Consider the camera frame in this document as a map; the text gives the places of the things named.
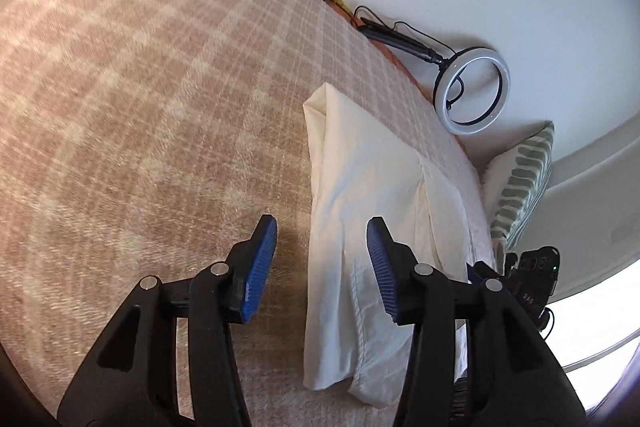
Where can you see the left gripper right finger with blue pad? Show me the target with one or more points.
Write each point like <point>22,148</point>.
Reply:
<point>416,294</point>

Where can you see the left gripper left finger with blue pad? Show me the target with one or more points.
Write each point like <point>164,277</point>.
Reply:
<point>228,292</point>

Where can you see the white shirt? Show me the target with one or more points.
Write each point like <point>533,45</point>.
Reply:
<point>361,170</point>

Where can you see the green striped pillow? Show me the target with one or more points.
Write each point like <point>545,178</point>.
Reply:
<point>513,185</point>

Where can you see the beige plaid bed blanket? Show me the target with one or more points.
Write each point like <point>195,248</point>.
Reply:
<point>147,137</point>

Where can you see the white ring light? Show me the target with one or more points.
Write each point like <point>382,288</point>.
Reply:
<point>471,90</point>

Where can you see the black ring light handle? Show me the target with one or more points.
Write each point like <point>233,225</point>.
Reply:
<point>383,34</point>

